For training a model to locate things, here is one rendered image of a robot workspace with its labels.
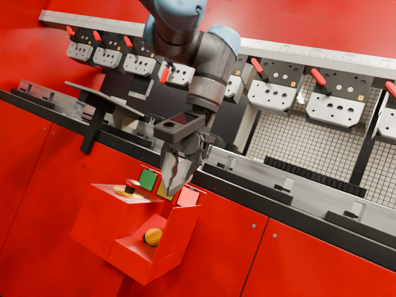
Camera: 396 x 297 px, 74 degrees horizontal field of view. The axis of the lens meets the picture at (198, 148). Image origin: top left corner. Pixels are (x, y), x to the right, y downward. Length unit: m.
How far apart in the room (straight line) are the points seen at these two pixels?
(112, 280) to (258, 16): 0.95
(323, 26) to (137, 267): 0.90
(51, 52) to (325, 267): 1.80
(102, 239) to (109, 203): 0.07
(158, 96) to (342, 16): 1.16
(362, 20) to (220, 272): 0.88
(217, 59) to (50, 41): 1.51
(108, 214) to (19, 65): 1.42
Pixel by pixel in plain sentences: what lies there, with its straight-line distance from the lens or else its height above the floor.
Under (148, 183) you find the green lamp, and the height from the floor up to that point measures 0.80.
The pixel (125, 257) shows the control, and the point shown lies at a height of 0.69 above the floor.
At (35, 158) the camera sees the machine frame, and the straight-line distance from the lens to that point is 1.33.
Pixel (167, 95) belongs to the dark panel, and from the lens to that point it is 1.76.
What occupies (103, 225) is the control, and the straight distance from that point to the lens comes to 0.57.
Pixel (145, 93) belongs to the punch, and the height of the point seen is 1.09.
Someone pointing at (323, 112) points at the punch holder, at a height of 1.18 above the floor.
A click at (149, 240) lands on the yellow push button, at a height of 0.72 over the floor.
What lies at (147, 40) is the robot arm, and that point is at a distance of 0.55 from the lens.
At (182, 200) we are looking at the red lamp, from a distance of 0.65.
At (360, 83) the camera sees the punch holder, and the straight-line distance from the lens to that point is 0.95.
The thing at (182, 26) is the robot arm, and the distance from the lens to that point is 0.42.
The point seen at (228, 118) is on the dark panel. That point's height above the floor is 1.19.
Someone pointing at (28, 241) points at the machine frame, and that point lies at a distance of 1.31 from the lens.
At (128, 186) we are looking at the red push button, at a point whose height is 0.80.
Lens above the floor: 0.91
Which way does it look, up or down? 2 degrees up
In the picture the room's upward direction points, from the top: 21 degrees clockwise
